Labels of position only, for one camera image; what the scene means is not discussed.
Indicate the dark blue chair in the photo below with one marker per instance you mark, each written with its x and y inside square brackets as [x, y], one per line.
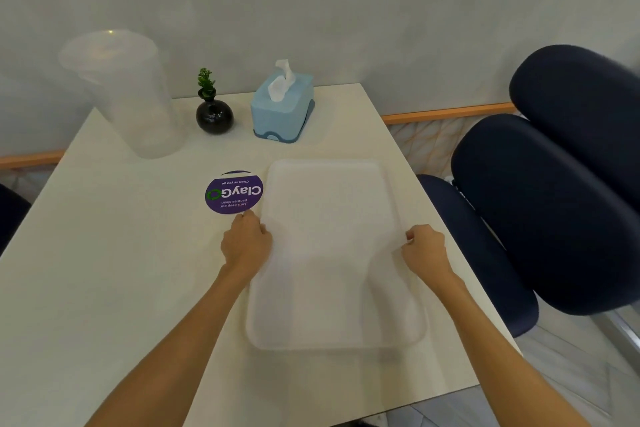
[11, 214]
[540, 181]
[580, 86]

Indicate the person's right forearm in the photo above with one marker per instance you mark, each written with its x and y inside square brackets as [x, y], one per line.
[495, 351]

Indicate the light blue tissue box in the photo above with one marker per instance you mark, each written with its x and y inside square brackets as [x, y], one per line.
[282, 111]

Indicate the person's right fingers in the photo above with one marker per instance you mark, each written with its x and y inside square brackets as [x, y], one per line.
[411, 236]

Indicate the person's left forearm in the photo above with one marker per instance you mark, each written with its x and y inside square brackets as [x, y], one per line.
[170, 341]

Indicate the round purple sticker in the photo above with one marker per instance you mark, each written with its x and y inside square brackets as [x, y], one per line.
[234, 193]

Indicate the person's left hand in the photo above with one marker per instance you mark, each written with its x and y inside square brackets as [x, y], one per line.
[245, 246]

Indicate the clear plastic pitcher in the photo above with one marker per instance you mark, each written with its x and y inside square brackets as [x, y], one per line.
[132, 96]

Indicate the person's left fingers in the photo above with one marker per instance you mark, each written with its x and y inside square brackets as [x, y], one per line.
[252, 221]

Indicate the white plastic tray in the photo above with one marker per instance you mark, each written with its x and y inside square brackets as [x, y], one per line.
[330, 261]

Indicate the round black vase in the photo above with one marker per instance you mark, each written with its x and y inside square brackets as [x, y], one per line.
[214, 116]

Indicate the small green plant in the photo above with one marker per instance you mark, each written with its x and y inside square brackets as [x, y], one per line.
[206, 79]

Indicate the person's right hand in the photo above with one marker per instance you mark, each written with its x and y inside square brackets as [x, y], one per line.
[427, 254]

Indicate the white tissue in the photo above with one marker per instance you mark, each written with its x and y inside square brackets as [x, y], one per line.
[281, 81]

